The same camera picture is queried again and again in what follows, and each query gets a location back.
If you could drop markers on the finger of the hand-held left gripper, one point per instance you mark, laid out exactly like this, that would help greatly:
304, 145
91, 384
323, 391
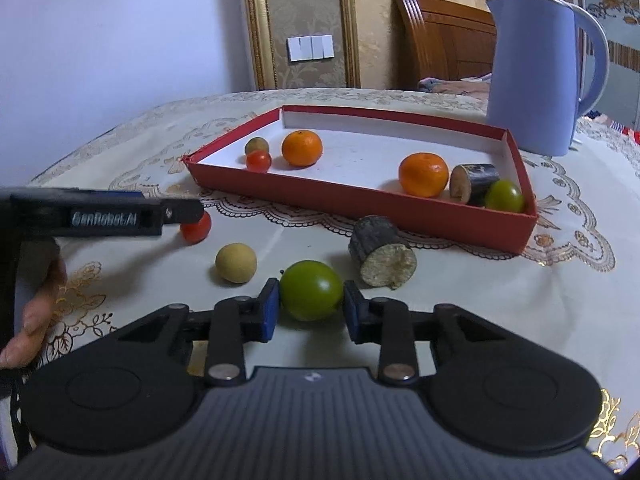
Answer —
185, 211

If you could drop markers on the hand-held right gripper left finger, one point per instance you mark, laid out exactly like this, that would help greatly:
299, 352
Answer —
270, 310

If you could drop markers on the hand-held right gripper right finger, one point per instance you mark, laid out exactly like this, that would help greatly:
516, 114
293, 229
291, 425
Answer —
352, 317

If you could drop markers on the red cherry tomato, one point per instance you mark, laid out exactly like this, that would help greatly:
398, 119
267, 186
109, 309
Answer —
196, 232
259, 161

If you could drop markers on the large green tomato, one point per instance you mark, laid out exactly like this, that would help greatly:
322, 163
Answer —
310, 290

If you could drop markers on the red cardboard tray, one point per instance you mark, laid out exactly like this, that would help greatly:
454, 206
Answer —
350, 200

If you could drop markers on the orange mandarin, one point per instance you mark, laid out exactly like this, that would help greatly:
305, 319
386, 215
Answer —
301, 148
423, 175

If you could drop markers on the person's left hand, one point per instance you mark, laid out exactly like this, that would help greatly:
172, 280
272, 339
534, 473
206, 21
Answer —
37, 305

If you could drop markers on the small green jujube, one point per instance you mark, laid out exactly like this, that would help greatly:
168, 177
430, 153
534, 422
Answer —
505, 196

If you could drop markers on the beige blanket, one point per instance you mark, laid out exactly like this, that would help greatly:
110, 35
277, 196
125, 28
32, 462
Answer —
460, 85

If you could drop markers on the wooden bed headboard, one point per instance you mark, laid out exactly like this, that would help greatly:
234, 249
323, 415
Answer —
440, 40

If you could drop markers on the blue electric kettle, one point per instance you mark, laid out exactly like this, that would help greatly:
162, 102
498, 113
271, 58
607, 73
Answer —
530, 70

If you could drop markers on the red striped cloth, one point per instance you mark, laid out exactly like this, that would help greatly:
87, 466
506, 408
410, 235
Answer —
622, 127

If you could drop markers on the wardrobe with floral doors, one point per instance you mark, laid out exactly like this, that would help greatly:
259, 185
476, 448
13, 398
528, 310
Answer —
615, 15

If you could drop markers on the white wall switch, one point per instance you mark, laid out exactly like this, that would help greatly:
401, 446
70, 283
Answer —
310, 48

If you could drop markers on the gold framed wall panel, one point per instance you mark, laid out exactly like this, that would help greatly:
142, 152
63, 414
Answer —
300, 5

